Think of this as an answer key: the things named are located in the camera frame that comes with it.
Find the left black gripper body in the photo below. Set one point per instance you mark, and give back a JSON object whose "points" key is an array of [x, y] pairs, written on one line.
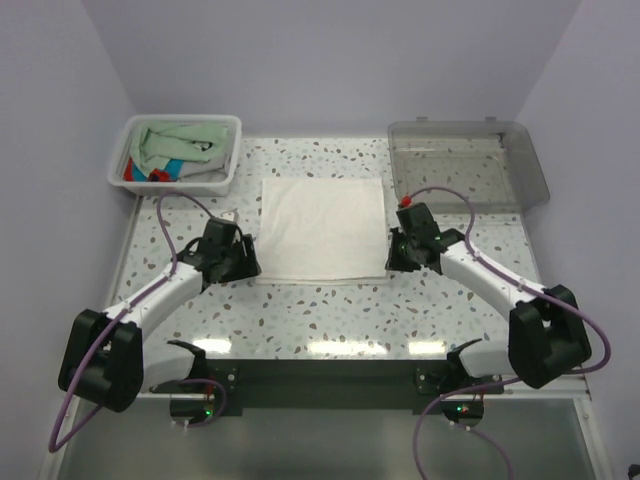
{"points": [[239, 261]]}

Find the colourful striped towel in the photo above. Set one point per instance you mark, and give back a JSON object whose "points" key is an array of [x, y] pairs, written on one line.
{"points": [[170, 173]]}

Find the mint green towel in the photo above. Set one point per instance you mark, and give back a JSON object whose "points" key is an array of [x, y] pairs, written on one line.
{"points": [[202, 146]]}

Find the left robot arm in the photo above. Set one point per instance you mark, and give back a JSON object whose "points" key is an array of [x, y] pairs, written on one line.
{"points": [[105, 361]]}

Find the clear grey plastic bin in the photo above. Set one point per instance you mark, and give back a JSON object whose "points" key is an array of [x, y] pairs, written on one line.
{"points": [[493, 163]]}

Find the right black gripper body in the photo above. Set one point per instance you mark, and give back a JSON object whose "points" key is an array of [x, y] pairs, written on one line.
{"points": [[401, 254]]}

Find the white plastic basket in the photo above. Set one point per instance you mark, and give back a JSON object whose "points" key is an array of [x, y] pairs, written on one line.
{"points": [[212, 183]]}

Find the white towel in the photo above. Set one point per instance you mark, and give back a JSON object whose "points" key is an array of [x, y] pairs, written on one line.
{"points": [[316, 231]]}

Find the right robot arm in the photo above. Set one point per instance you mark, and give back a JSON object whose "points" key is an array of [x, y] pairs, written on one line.
{"points": [[546, 335]]}

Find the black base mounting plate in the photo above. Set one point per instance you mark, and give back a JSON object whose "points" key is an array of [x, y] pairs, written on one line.
{"points": [[338, 384]]}

